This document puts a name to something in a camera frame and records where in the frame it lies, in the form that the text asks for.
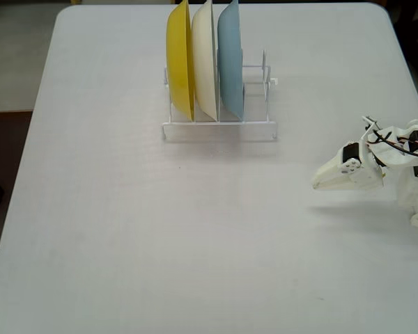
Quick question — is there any white wire dish rack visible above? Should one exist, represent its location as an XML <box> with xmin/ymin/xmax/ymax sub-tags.
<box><xmin>160</xmin><ymin>48</ymin><xmax>279</xmax><ymax>142</ymax></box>

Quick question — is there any black red servo cable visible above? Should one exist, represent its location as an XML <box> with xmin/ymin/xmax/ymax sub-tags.
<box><xmin>368</xmin><ymin>129</ymin><xmax>418</xmax><ymax>161</ymax></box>

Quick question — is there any yellow plate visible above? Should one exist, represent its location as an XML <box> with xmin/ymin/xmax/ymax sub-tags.
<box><xmin>165</xmin><ymin>0</ymin><xmax>197</xmax><ymax>122</ymax></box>

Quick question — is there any blue plate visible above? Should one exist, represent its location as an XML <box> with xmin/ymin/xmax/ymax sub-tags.
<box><xmin>217</xmin><ymin>0</ymin><xmax>247</xmax><ymax>122</ymax></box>

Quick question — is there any small wrist camera bracket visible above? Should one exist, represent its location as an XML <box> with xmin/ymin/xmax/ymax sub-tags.
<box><xmin>361</xmin><ymin>114</ymin><xmax>380</xmax><ymax>142</ymax></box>

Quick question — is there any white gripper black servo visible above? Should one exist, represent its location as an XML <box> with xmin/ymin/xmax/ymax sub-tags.
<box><xmin>311</xmin><ymin>140</ymin><xmax>386</xmax><ymax>191</ymax></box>

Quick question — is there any cream plate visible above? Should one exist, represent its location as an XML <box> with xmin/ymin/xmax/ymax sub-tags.
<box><xmin>191</xmin><ymin>0</ymin><xmax>219</xmax><ymax>122</ymax></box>

